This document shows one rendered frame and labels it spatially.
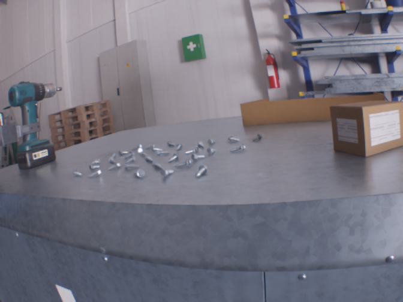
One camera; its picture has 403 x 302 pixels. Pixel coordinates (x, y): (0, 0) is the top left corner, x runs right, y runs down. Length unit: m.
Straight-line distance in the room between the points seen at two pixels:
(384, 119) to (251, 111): 0.52
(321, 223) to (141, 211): 0.17
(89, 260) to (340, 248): 0.38
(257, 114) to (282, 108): 0.07
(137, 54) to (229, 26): 1.75
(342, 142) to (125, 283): 0.37
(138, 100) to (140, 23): 1.64
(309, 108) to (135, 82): 5.21
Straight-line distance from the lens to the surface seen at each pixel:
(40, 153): 0.86
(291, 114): 0.85
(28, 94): 0.86
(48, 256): 0.61
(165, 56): 5.96
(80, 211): 0.39
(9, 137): 0.78
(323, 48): 4.11
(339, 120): 0.43
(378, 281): 0.37
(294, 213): 0.27
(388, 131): 0.44
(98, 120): 5.89
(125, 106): 6.08
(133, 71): 5.94
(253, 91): 5.26
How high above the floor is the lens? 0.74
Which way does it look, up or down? 10 degrees down
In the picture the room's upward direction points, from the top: 8 degrees counter-clockwise
